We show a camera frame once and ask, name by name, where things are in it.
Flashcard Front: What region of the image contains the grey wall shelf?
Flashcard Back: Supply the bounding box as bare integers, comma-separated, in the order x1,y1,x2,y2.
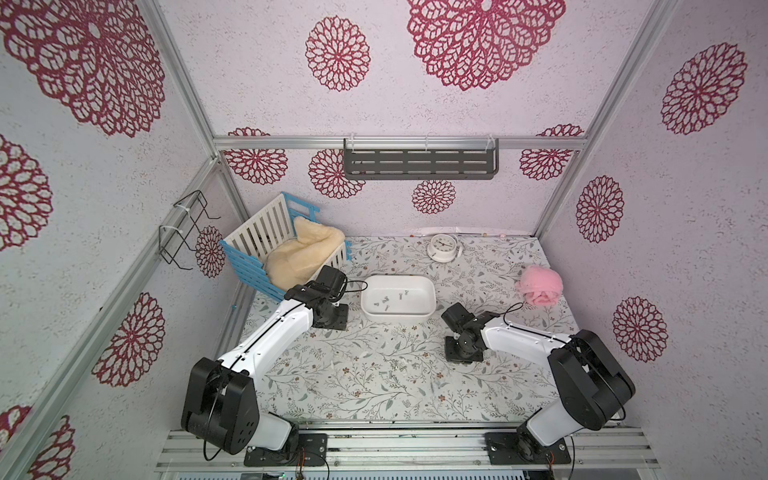
342,139,499,181

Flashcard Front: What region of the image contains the blue white slatted crate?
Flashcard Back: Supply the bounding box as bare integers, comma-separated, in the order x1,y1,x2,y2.
219,192,320,301

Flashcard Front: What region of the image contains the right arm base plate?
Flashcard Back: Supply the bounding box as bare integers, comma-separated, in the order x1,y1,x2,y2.
484,431,572,467

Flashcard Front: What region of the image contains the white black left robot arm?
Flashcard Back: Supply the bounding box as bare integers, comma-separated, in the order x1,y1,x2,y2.
180,266,349,457

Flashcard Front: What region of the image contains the black wire wall rack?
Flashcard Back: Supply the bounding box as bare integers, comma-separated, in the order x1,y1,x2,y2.
157,189,220,271

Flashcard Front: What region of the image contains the pink plush toy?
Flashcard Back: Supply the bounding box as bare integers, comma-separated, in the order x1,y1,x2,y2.
516,265,564,307

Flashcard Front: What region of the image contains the cream plush cloth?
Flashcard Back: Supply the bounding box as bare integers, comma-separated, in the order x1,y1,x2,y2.
265,217,345,291

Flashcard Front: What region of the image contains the white alarm clock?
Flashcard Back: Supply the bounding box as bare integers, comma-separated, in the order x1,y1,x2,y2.
426,233,463,264

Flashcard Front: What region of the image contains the aluminium front rail frame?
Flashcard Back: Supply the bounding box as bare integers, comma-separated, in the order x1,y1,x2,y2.
151,420,664,479

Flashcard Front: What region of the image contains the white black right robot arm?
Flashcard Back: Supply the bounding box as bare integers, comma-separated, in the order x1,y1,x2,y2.
441,302,636,457

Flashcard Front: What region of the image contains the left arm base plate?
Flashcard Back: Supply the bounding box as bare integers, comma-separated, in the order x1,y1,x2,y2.
244,433,329,468

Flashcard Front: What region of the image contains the white storage box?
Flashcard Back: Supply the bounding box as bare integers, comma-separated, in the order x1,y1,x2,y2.
360,275,437,325

